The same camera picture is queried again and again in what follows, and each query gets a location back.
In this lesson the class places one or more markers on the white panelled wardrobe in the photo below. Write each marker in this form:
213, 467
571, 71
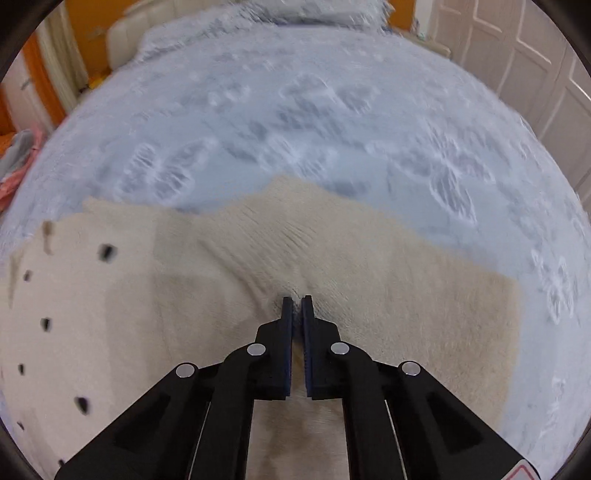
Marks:
518, 52

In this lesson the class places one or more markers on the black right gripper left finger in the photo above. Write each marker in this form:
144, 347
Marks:
195, 422

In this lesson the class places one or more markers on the blue patterned pillow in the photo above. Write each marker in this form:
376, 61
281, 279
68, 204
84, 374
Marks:
350, 14

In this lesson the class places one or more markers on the pink and grey clothes pile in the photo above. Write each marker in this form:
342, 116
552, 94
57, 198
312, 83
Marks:
18, 153

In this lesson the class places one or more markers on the blue butterfly bed cover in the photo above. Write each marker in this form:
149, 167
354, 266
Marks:
214, 107

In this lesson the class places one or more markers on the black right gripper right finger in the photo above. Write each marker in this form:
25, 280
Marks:
400, 421

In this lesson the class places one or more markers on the white door frame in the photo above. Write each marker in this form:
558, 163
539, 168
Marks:
61, 57

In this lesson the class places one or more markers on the cream padded headboard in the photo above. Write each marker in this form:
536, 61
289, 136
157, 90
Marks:
123, 37

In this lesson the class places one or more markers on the cream knitted cardigan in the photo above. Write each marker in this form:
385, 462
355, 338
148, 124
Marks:
98, 306

